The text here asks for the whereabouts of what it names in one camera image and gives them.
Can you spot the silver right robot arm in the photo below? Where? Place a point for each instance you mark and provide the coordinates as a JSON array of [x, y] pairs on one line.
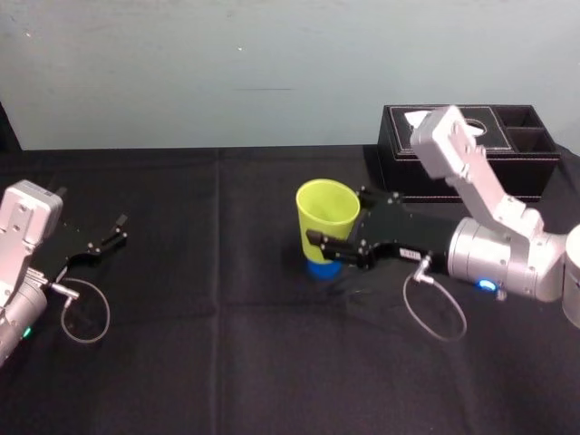
[[489, 254]]

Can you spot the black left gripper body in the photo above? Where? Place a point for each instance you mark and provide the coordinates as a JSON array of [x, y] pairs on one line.
[[63, 247]]

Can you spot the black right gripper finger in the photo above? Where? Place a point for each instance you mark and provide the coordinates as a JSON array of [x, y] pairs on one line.
[[368, 197], [333, 247]]

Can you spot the black leather tissue box organizer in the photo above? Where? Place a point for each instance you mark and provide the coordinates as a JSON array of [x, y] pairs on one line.
[[521, 172]]

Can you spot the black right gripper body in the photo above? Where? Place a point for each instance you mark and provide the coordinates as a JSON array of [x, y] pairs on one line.
[[408, 235]]

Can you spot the dark background object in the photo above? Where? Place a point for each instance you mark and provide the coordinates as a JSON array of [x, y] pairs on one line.
[[8, 131]]

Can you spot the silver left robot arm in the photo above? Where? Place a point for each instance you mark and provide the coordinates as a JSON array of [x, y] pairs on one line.
[[20, 222]]

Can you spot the blue plastic cup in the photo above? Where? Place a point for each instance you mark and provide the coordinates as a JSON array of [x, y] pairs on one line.
[[324, 271]]

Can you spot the lime green plastic cup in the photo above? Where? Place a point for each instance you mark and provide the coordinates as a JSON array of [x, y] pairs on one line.
[[317, 217]]

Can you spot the black table cloth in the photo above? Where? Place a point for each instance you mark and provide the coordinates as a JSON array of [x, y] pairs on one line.
[[254, 371]]

